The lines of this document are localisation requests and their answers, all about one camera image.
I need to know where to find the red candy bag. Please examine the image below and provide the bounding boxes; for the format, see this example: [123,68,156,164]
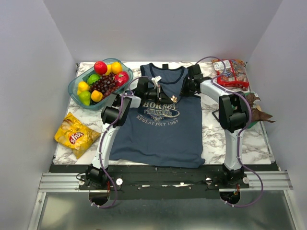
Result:
[212,59,249,91]

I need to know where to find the yellow lemon left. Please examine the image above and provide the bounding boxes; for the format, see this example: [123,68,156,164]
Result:
[77,81,90,95]

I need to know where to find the aluminium rail frame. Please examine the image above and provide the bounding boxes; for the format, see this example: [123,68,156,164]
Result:
[29,165,304,230]

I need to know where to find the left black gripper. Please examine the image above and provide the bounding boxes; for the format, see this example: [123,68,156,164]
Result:
[144,85,173,105]

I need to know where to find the green pear front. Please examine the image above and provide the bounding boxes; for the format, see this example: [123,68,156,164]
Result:
[79,91,91,106]

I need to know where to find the orange fruit front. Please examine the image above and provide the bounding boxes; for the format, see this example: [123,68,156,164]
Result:
[91,90,103,102]

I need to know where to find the red apple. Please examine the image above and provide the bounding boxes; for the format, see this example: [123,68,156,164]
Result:
[114,71,129,87]
[94,61,108,75]

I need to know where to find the red apple right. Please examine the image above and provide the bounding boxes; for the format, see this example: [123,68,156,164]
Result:
[114,71,129,87]

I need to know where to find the red apple top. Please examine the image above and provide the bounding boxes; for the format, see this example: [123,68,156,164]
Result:
[94,61,108,75]

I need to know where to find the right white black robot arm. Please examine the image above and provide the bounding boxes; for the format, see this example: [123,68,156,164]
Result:
[182,64,251,188]

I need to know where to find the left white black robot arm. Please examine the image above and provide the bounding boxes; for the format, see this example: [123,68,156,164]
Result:
[85,76,177,189]

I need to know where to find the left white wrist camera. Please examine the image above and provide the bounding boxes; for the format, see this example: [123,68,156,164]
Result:
[151,76,162,88]

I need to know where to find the yellow Lays chips bag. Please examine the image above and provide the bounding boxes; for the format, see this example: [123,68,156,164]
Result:
[54,112,101,159]

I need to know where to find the green fruit middle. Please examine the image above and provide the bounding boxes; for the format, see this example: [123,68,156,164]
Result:
[87,73,100,86]

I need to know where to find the orange fruit top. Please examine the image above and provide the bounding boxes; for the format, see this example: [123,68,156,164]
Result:
[111,62,122,75]

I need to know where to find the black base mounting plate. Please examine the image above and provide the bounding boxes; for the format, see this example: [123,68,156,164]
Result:
[42,163,279,200]

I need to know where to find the orange fruit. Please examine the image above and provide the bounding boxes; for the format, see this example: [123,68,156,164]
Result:
[91,90,103,102]
[111,62,122,75]

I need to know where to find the teal plastic fruit container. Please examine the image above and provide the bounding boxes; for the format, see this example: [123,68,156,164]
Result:
[68,58,133,110]

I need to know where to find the dark purple grape bunch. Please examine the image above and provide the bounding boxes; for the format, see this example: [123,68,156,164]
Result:
[89,73,119,94]

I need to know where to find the gold brooch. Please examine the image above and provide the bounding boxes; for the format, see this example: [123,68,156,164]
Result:
[170,95,177,103]

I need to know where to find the blue printed tank top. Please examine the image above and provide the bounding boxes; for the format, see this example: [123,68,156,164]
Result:
[109,63,205,168]

